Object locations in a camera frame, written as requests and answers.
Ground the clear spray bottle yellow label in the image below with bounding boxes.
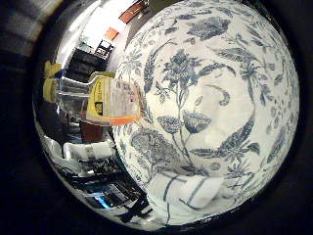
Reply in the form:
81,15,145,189
42,60,144,127

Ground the white checked cloth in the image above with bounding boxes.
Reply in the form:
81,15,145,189
146,171,226,226

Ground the blue floral tablecloth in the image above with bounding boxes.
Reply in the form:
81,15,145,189
112,0,300,227

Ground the reddish-brown box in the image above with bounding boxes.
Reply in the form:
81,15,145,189
80,121,105,143

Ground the orange panel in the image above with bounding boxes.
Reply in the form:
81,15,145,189
104,26,120,41

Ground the reddish-brown wooden panel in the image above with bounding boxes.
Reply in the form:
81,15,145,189
118,1,149,24

